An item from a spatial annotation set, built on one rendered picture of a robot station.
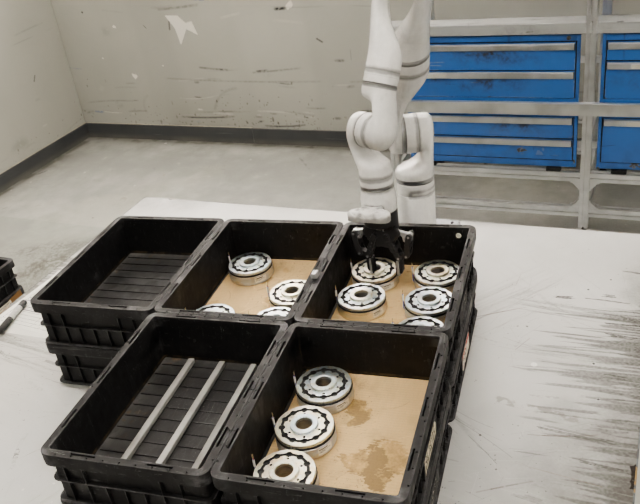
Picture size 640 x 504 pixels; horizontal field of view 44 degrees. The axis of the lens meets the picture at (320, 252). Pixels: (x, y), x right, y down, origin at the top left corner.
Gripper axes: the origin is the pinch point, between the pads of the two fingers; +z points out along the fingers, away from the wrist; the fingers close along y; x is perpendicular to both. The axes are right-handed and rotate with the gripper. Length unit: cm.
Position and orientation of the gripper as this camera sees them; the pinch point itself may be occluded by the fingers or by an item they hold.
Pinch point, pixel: (385, 267)
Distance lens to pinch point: 171.1
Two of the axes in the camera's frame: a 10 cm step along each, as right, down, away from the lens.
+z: 1.3, 8.8, 4.5
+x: -4.0, 4.6, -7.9
